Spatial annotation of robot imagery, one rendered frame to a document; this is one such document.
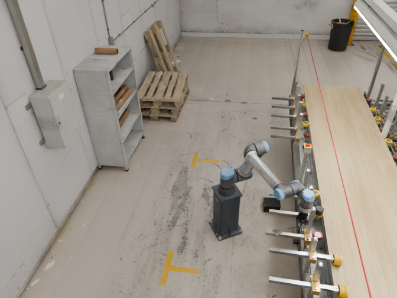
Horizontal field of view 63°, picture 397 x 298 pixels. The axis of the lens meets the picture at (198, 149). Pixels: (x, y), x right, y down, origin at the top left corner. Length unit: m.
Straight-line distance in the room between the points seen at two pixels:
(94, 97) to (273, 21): 6.88
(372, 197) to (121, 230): 2.72
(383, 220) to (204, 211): 2.01
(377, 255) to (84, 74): 3.53
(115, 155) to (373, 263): 3.39
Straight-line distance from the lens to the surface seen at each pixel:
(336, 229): 2.99
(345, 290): 2.57
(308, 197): 2.49
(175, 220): 4.07
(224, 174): 3.35
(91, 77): 4.21
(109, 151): 4.74
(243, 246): 3.83
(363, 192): 3.41
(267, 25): 10.17
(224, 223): 3.73
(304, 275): 2.89
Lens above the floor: 3.05
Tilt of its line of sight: 36 degrees down
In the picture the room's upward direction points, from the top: 2 degrees counter-clockwise
